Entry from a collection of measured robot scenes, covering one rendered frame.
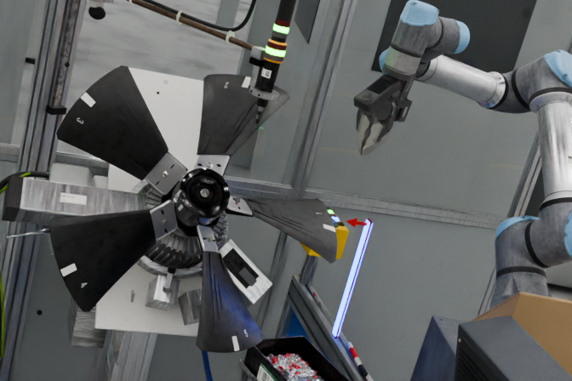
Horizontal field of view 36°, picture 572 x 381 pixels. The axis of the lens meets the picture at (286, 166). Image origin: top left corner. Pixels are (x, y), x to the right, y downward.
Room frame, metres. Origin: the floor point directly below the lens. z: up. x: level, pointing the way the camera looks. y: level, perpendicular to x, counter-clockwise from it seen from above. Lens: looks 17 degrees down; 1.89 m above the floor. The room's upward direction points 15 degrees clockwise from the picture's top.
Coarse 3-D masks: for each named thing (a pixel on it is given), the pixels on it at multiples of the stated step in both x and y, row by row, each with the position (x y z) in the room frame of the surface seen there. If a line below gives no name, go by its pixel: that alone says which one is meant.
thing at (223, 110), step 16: (208, 80) 2.15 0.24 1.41; (224, 80) 2.15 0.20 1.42; (240, 80) 2.14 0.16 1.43; (208, 96) 2.12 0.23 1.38; (224, 96) 2.11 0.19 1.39; (240, 96) 2.10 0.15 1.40; (288, 96) 2.11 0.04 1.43; (208, 112) 2.09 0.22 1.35; (224, 112) 2.08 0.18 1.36; (240, 112) 2.06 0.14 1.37; (256, 112) 2.06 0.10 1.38; (272, 112) 2.06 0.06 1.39; (208, 128) 2.06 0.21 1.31; (224, 128) 2.04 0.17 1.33; (240, 128) 2.03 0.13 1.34; (208, 144) 2.02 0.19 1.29; (224, 144) 2.01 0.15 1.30; (240, 144) 1.99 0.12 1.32
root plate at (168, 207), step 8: (160, 208) 1.84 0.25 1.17; (168, 208) 1.85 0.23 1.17; (152, 216) 1.83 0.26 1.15; (160, 216) 1.84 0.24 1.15; (168, 216) 1.86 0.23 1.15; (160, 224) 1.85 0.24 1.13; (168, 224) 1.86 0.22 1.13; (176, 224) 1.88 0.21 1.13; (160, 232) 1.85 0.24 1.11; (168, 232) 1.87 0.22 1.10
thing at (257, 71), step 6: (252, 48) 1.97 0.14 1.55; (258, 48) 1.96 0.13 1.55; (252, 54) 1.96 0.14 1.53; (258, 54) 1.95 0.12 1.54; (264, 54) 1.96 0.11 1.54; (252, 60) 1.95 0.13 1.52; (258, 60) 1.95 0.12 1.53; (264, 60) 1.96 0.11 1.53; (258, 66) 1.95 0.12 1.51; (252, 72) 1.96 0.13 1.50; (258, 72) 1.95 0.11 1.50; (252, 78) 1.95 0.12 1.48; (258, 78) 1.95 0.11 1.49; (252, 84) 1.95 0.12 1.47; (258, 84) 1.96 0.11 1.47; (252, 90) 1.93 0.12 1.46; (258, 90) 1.93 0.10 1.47; (258, 96) 1.92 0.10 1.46; (264, 96) 1.91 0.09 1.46; (270, 96) 1.92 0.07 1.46; (276, 96) 1.93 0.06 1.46
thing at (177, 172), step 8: (160, 160) 1.92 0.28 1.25; (168, 160) 1.92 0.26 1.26; (176, 160) 1.91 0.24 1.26; (152, 168) 1.92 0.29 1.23; (160, 168) 1.92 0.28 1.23; (168, 168) 1.92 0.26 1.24; (176, 168) 1.91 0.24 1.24; (184, 168) 1.91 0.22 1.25; (152, 176) 1.92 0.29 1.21; (160, 176) 1.92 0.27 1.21; (168, 176) 1.92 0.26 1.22; (176, 176) 1.91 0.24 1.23; (152, 184) 1.92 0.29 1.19; (160, 184) 1.92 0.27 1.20; (168, 184) 1.92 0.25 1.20; (160, 192) 1.92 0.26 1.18; (168, 192) 1.92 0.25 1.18
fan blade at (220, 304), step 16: (208, 256) 1.82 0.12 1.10; (208, 272) 1.79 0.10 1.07; (224, 272) 1.86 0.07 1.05; (208, 288) 1.76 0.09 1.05; (224, 288) 1.81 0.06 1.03; (208, 304) 1.73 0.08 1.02; (224, 304) 1.78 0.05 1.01; (240, 304) 1.84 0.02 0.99; (208, 320) 1.71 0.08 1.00; (224, 320) 1.75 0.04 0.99; (240, 320) 1.81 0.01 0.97; (208, 336) 1.69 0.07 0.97; (224, 336) 1.73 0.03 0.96; (240, 336) 1.77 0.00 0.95; (256, 336) 1.82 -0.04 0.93; (224, 352) 1.71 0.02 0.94
